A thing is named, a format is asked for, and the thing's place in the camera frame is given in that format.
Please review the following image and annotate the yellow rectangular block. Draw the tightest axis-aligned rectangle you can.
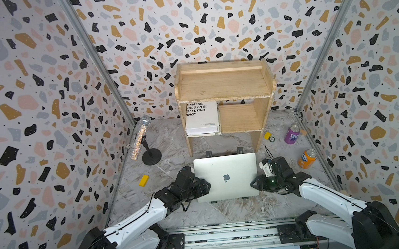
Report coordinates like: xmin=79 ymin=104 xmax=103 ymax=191
xmin=139 ymin=175 xmax=149 ymax=187

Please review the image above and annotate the orange Fanta can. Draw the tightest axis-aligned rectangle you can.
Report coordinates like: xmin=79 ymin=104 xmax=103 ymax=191
xmin=298 ymin=148 xmax=317 ymax=169

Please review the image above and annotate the black folding laptop stand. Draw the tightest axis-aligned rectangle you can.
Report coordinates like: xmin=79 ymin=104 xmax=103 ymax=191
xmin=205 ymin=147 xmax=244 ymax=158

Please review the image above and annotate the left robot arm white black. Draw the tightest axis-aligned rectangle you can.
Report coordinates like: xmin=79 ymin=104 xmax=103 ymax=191
xmin=78 ymin=166 xmax=211 ymax=249

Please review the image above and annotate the sprinkle-covered microphone on stand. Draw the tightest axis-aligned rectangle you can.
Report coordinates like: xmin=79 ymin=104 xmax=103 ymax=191
xmin=130 ymin=115 xmax=162 ymax=166

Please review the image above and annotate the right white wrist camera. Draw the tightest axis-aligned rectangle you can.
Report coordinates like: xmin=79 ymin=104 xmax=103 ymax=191
xmin=259 ymin=159 xmax=277 ymax=177

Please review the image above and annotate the yellow tape measure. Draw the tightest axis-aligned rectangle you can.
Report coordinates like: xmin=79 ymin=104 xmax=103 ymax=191
xmin=264 ymin=132 xmax=276 ymax=143

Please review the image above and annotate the wooden shelf unit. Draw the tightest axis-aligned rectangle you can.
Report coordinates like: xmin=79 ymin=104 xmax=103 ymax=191
xmin=174 ymin=60 xmax=277 ymax=152

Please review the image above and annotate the white book black text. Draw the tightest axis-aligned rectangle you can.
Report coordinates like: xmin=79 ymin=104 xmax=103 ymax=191
xmin=185 ymin=101 xmax=220 ymax=137

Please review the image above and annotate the silver laptop computer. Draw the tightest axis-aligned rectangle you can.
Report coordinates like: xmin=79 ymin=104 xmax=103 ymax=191
xmin=193 ymin=153 xmax=260 ymax=203

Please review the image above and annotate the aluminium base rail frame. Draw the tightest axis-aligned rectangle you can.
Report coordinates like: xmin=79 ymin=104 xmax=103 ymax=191
xmin=168 ymin=217 xmax=352 ymax=249

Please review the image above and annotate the purple Fanta can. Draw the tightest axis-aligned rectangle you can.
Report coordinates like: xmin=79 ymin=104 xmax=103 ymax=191
xmin=284 ymin=125 xmax=300 ymax=144

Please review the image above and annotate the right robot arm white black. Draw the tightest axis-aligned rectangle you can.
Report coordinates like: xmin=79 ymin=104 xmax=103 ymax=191
xmin=251 ymin=157 xmax=399 ymax=249

